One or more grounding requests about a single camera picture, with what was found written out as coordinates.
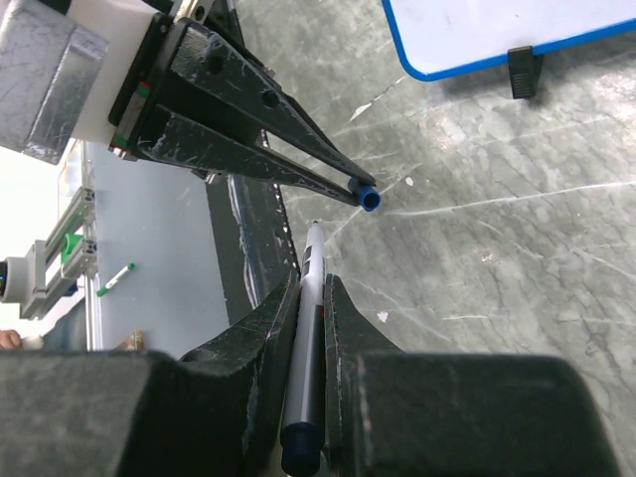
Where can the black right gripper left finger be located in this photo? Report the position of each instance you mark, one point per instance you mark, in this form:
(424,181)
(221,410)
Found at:
(214,412)

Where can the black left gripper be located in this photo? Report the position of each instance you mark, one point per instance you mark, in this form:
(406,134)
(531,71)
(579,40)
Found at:
(183,65)

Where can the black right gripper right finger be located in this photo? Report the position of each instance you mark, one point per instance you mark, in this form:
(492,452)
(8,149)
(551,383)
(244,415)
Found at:
(396,413)

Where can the white blue whiteboard marker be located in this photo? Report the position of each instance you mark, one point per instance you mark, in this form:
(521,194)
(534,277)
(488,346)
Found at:
(302,433)

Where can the blue marker cap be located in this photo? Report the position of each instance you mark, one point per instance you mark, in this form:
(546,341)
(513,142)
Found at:
(367,196)

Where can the blue framed whiteboard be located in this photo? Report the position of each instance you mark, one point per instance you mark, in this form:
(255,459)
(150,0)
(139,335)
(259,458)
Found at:
(436,40)

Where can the brown wooden block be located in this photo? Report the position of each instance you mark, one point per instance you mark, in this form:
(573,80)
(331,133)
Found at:
(134,342)

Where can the green white marker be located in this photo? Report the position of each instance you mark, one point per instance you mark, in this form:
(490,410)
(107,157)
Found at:
(115,279)

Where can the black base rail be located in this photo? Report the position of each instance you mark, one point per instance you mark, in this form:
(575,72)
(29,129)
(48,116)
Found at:
(253,240)

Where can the aluminium frame with green clamp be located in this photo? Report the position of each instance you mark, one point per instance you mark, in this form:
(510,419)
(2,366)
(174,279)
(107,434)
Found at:
(52,268)

